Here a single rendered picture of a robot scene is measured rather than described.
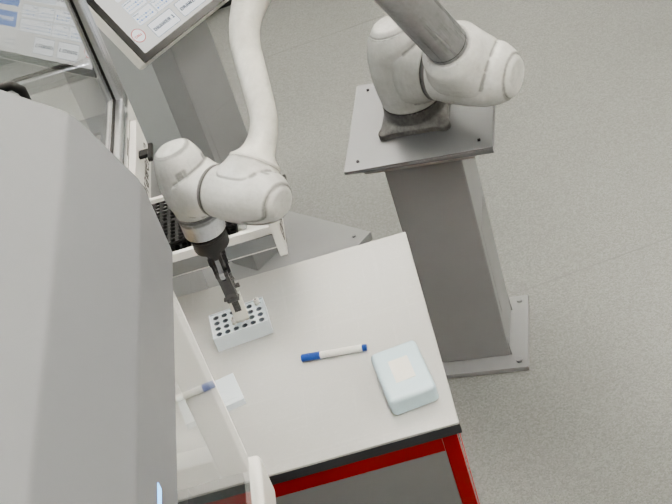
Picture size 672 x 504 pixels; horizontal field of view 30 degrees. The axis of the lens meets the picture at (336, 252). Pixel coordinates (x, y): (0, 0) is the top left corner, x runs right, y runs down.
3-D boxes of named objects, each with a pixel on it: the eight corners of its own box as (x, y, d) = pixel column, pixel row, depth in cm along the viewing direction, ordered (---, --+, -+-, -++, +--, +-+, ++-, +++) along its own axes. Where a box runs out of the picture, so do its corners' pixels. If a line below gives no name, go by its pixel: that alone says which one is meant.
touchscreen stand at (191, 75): (372, 238, 412) (284, -42, 351) (289, 327, 388) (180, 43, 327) (261, 209, 442) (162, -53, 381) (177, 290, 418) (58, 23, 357)
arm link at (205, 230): (216, 189, 253) (225, 212, 257) (173, 204, 253) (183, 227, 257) (221, 213, 246) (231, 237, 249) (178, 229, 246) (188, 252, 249)
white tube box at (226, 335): (267, 309, 274) (262, 296, 271) (273, 332, 267) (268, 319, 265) (213, 328, 274) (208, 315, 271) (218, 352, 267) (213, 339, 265)
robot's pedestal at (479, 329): (528, 298, 369) (479, 80, 324) (529, 370, 346) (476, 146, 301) (429, 310, 377) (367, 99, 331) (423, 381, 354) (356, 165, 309)
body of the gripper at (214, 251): (226, 236, 250) (241, 271, 255) (221, 213, 256) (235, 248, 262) (191, 249, 249) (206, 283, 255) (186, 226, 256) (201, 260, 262)
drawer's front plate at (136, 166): (151, 153, 328) (136, 118, 321) (151, 215, 304) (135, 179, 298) (144, 155, 328) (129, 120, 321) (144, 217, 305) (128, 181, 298)
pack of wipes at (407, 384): (373, 369, 250) (368, 353, 247) (418, 352, 250) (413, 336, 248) (394, 418, 238) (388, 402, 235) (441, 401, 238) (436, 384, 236)
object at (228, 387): (235, 378, 259) (232, 372, 258) (246, 403, 252) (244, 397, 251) (178, 403, 257) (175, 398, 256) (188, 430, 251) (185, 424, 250)
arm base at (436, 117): (455, 77, 322) (450, 59, 318) (450, 130, 306) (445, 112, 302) (387, 89, 327) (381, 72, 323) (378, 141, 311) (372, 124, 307)
